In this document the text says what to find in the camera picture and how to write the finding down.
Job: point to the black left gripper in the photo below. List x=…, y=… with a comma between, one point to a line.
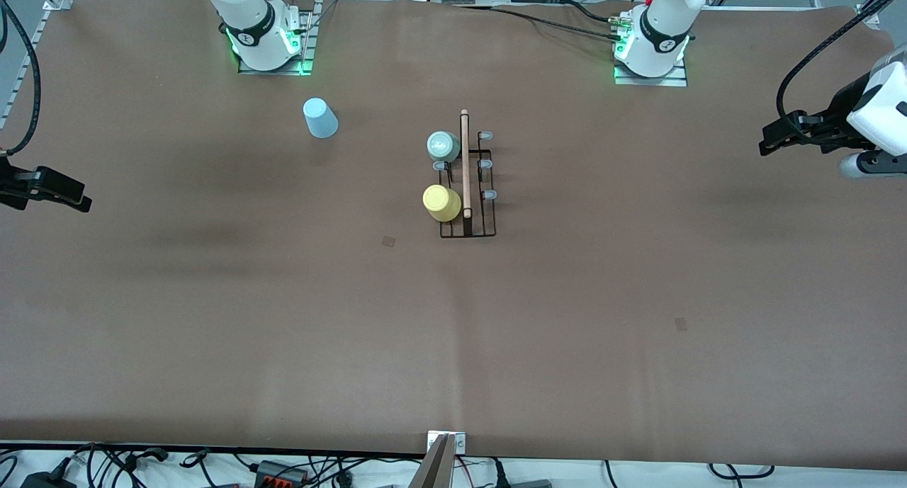
x=833, y=122

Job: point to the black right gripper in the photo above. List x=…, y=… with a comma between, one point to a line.
x=15, y=185

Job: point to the mint green plastic cup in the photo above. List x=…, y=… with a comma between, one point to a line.
x=443, y=146

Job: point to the yellow plastic cup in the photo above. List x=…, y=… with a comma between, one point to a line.
x=441, y=201

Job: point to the light blue plastic cup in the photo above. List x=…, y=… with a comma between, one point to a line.
x=320, y=120

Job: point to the black power adapter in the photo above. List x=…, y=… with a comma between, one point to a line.
x=46, y=481

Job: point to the black and orange connector box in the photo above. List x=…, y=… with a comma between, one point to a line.
x=280, y=472

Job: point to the perforated aluminium rail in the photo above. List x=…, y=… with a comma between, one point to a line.
x=23, y=70

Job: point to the aluminium corner bracket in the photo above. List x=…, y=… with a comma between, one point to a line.
x=58, y=3
x=868, y=15

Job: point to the aluminium arm base plate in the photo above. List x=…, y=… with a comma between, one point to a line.
x=269, y=71
x=652, y=81

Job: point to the small aluminium edge bracket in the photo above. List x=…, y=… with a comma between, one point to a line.
x=459, y=443

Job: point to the grey camera support beam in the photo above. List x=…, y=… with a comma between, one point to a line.
x=436, y=470

